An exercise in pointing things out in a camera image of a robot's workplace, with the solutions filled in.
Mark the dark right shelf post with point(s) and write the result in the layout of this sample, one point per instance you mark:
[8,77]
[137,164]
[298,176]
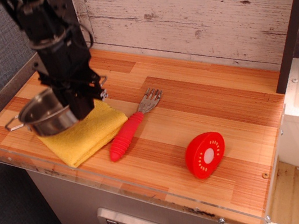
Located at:
[289,48]

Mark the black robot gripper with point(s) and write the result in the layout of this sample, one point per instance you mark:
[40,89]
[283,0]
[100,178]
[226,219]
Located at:
[66,65]

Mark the red toy tomato half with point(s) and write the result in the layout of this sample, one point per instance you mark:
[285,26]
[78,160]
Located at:
[204,153]

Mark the clear acrylic front guard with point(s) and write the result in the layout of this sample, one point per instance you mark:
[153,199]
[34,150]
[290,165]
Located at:
[154,169]

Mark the yellow folded cloth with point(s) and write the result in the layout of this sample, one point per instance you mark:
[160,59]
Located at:
[75,145]

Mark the stainless steel pot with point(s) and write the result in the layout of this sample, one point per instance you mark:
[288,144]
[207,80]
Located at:
[44,115]

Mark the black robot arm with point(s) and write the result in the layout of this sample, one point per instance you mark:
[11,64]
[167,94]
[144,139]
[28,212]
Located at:
[39,20]

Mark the red handled metal fork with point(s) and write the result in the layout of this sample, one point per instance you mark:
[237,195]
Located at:
[124,137]

